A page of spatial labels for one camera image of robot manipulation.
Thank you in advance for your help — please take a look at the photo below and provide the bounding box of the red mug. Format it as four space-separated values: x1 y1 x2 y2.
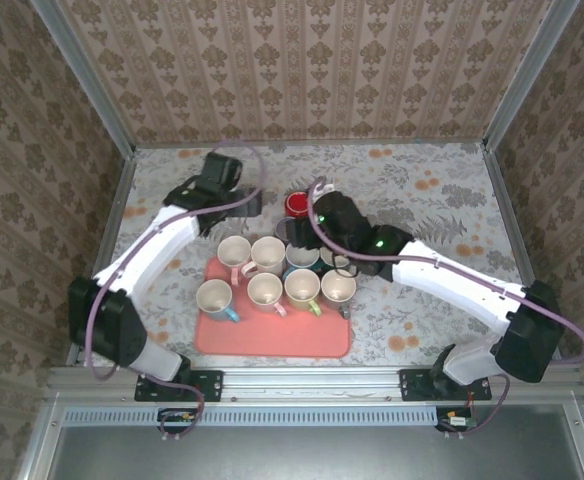
284 192 316 220

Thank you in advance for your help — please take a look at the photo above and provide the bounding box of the teal mug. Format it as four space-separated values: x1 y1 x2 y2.
284 244 322 281

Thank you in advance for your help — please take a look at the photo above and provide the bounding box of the grey mug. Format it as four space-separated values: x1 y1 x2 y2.
320 269 358 321

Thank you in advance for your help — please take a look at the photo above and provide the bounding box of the yellow-green mug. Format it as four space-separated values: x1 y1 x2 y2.
283 268 323 317

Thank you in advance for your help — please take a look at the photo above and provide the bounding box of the pale pink mug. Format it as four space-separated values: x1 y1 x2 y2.
241 235 287 279

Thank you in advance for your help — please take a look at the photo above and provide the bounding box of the light blue mug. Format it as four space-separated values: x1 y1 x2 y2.
194 278 241 324

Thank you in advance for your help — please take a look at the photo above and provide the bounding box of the floral tablecloth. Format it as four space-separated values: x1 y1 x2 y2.
84 142 556 369

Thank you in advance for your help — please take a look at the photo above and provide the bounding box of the salmon red mat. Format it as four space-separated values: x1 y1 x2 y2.
194 254 353 359

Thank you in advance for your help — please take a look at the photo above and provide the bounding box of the small circuit board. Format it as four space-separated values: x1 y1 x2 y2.
435 407 477 432
157 407 199 434

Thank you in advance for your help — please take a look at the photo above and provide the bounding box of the grey metal sheet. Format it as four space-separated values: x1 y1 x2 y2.
46 424 584 480

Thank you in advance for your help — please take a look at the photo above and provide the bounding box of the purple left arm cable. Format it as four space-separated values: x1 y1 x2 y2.
84 139 268 441

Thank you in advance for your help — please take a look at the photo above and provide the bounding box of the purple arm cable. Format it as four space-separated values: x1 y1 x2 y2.
84 139 268 441
306 179 584 436

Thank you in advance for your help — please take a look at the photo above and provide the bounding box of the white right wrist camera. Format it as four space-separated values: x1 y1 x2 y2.
311 177 337 200

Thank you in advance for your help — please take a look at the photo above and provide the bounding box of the thin aluminium table rail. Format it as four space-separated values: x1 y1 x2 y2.
134 138 486 149

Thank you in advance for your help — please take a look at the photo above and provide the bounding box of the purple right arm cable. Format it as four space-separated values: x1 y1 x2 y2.
306 179 584 436

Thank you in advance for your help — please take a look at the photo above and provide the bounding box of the aluminium table side rail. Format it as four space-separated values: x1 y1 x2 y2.
480 147 563 365
64 149 138 369

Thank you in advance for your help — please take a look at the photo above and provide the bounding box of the aluminium frame post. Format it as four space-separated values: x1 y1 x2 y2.
480 0 582 154
29 0 138 159

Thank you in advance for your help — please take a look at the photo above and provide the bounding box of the long aluminium base rail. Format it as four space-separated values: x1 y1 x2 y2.
45 366 584 403

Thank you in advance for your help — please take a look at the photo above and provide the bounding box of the grey slotted cable duct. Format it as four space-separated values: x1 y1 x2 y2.
64 404 439 427

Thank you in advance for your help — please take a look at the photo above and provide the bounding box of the aluminium frame rail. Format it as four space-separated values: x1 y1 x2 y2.
14 394 68 480
561 399 584 480

